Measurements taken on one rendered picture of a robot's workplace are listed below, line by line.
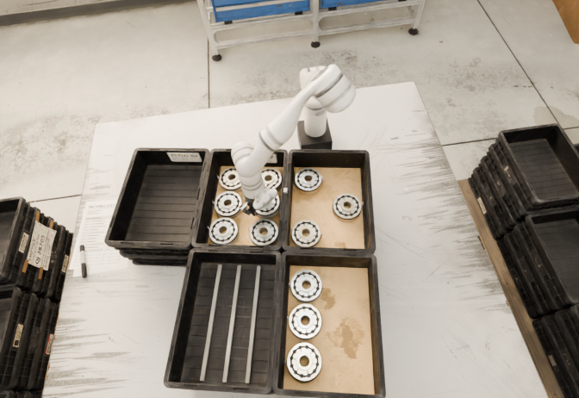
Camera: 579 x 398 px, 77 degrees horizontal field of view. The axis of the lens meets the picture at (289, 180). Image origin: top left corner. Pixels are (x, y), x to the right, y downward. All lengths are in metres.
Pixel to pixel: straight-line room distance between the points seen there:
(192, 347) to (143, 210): 0.54
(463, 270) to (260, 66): 2.23
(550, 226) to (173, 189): 1.72
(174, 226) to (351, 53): 2.22
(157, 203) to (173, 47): 2.19
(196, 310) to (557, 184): 1.70
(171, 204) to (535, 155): 1.73
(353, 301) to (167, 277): 0.70
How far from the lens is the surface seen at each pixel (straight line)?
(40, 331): 2.21
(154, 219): 1.47
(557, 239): 2.12
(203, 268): 1.33
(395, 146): 1.71
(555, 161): 2.21
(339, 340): 1.23
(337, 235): 1.32
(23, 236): 2.13
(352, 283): 1.27
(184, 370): 1.28
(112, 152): 1.90
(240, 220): 1.36
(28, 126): 3.43
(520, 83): 3.28
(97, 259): 1.65
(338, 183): 1.41
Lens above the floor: 2.05
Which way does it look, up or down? 59 degrees down
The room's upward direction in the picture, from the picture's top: 6 degrees counter-clockwise
